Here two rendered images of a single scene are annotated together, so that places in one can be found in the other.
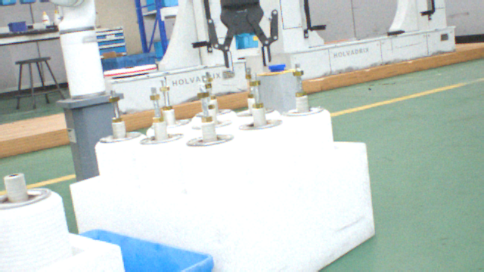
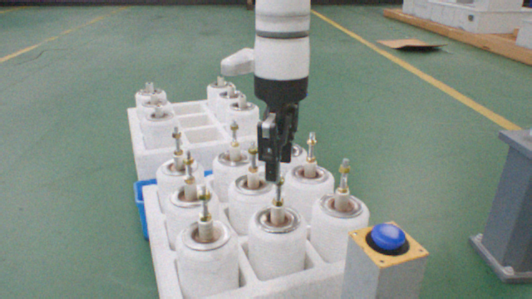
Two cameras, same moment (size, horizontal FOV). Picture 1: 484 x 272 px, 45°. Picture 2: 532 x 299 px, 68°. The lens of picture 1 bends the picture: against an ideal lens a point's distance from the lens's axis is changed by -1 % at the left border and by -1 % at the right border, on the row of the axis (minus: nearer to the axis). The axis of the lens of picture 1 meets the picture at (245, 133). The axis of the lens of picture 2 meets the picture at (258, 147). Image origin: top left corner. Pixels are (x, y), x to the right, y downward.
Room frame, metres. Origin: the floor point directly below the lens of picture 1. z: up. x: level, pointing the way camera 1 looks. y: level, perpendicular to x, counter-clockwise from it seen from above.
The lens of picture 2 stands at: (1.36, -0.52, 0.63)
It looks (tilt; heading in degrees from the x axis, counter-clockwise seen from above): 25 degrees down; 116
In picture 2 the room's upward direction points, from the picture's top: straight up
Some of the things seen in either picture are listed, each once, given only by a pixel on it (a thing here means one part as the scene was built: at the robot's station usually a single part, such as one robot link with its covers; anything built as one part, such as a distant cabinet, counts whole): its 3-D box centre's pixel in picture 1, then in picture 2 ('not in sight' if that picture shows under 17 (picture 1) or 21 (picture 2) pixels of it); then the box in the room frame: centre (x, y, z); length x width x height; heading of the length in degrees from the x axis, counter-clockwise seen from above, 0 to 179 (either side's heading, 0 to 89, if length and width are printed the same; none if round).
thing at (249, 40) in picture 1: (246, 38); not in sight; (6.89, -0.17, 0.36); 0.50 x 0.38 x 0.21; 28
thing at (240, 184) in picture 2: (212, 125); (253, 184); (1.07, 0.06, 0.25); 0.08 x 0.08 x 0.01
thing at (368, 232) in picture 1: (224, 210); (253, 252); (1.07, 0.06, 0.09); 0.39 x 0.39 x 0.18; 46
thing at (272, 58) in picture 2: not in sight; (268, 49); (1.13, -0.03, 0.52); 0.11 x 0.09 x 0.06; 7
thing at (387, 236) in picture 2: (277, 69); (387, 238); (1.33, -0.09, 0.32); 0.04 x 0.04 x 0.02
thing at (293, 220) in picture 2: (255, 112); (278, 219); (1.15, -0.02, 0.25); 0.08 x 0.08 x 0.01
